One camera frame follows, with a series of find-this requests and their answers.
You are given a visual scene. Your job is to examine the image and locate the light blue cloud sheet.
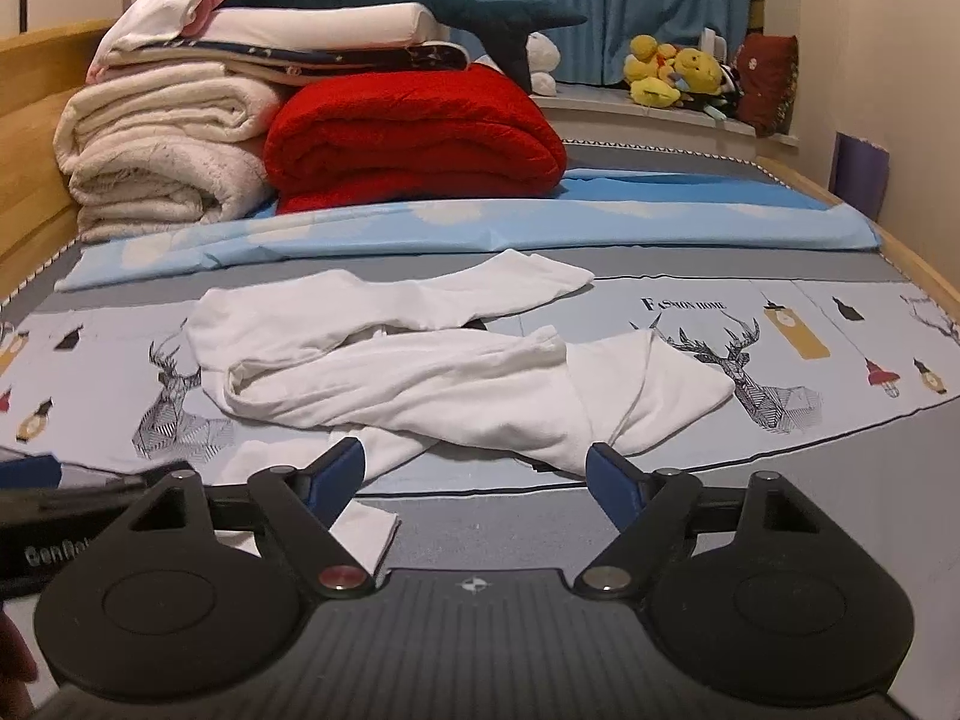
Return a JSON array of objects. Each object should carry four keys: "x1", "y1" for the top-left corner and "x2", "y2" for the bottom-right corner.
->
[{"x1": 55, "y1": 169, "x2": 878, "y2": 293}]

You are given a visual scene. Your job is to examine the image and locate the dark red cushion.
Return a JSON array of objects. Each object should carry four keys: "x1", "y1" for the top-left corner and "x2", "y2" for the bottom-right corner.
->
[{"x1": 736, "y1": 32, "x2": 799, "y2": 138}]

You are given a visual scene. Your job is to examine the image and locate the red folded blanket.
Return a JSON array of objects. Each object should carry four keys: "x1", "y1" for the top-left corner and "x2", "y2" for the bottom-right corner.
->
[{"x1": 262, "y1": 65, "x2": 566, "y2": 215}]

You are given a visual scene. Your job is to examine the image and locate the yellow plush toys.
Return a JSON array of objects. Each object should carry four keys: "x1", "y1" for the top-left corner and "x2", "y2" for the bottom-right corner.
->
[{"x1": 623, "y1": 34, "x2": 726, "y2": 109}]

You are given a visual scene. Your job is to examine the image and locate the person's left hand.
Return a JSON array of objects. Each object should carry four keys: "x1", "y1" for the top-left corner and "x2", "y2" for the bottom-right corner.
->
[{"x1": 0, "y1": 611, "x2": 37, "y2": 720}]

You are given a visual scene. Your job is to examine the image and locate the white plush toy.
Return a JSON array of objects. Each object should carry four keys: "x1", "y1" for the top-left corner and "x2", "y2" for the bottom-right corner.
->
[{"x1": 527, "y1": 32, "x2": 562, "y2": 98}]

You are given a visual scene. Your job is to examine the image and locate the cream folded blanket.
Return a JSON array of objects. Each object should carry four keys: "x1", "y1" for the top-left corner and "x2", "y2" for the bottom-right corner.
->
[{"x1": 52, "y1": 62, "x2": 283, "y2": 244}]

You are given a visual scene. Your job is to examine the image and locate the white pink folded garment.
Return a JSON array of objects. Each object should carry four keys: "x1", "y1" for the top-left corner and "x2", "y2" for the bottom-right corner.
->
[{"x1": 86, "y1": 0, "x2": 224, "y2": 85}]

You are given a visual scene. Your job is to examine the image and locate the purple box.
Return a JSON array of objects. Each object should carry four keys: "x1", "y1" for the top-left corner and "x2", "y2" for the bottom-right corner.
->
[{"x1": 828, "y1": 132, "x2": 890, "y2": 221}]

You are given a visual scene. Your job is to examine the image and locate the white long sleeve garment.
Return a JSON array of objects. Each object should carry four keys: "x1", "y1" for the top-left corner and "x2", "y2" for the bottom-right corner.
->
[{"x1": 182, "y1": 247, "x2": 737, "y2": 575}]

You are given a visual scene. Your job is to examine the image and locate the dark patterned folded cloth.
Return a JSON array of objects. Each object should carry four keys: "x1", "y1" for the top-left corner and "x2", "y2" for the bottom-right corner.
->
[{"x1": 103, "y1": 39, "x2": 470, "y2": 86}]

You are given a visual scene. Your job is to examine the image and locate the white folded pillow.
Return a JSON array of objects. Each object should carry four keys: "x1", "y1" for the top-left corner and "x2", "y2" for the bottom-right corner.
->
[{"x1": 110, "y1": 1, "x2": 445, "y2": 65}]

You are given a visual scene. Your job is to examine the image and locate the grey deer print bedsheet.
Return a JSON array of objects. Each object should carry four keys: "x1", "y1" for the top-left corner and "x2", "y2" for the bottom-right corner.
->
[{"x1": 0, "y1": 140, "x2": 960, "y2": 616}]

